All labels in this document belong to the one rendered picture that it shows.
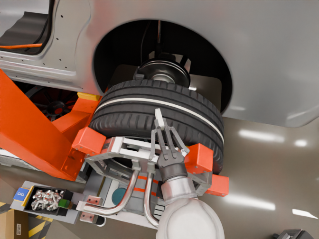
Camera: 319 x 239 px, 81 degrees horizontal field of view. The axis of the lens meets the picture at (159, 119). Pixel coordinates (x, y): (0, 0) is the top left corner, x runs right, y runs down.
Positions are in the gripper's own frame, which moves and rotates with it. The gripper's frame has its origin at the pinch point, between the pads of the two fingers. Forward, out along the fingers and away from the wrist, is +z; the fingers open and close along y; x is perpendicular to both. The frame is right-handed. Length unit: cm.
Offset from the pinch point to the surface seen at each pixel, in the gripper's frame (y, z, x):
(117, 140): -15.1, -0.9, -8.6
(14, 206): -86, 1, -81
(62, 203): -50, -8, -57
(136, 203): -11.8, -20.3, -28.4
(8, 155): -100, 41, -89
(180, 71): 24, 42, -22
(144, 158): -7.0, -9.5, -7.7
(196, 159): 8.6, -15.1, -2.4
